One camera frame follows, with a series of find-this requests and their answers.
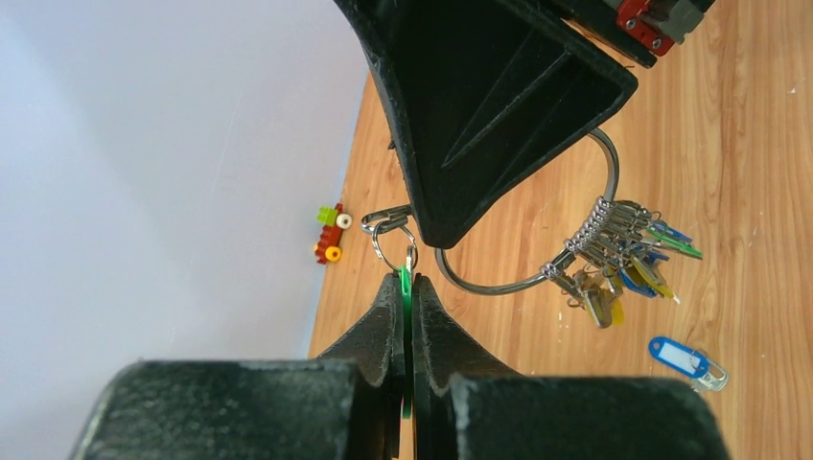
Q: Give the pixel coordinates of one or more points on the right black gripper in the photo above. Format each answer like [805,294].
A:
[479,95]

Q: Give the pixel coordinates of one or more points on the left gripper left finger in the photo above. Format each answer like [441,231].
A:
[373,347]

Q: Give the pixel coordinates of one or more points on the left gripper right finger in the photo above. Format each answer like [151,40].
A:
[448,365]

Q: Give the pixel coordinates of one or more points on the blue tagged key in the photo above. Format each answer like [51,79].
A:
[704,374]

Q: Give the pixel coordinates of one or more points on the red green toy car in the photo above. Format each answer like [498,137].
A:
[335,221]

